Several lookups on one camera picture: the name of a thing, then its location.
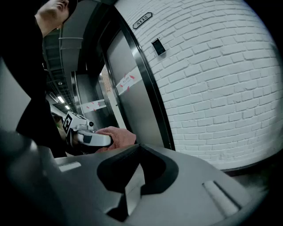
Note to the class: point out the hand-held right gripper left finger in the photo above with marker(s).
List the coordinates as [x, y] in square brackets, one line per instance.
[77, 189]

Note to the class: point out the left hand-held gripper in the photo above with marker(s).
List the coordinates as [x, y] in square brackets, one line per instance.
[71, 122]

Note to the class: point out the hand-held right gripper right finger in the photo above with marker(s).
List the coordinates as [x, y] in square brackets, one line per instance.
[190, 198]

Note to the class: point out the black wall access panel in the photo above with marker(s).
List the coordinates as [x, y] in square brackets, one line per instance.
[158, 46]

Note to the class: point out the person's left forearm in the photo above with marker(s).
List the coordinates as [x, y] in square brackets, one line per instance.
[61, 133]

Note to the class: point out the white paper sign red tape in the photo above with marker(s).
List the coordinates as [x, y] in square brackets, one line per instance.
[127, 82]
[92, 106]

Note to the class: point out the dark metal door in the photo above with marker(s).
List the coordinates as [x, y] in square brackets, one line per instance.
[95, 92]

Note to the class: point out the dark glass door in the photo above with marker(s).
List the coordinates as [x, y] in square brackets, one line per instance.
[137, 106]

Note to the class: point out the person's black clothing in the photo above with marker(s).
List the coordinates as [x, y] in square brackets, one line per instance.
[24, 77]

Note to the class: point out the black room number plaque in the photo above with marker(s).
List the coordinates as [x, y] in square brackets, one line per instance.
[142, 20]

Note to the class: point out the person's face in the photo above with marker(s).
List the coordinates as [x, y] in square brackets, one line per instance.
[56, 10]

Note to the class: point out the gray ceiling duct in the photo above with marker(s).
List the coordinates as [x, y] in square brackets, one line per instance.
[73, 28]

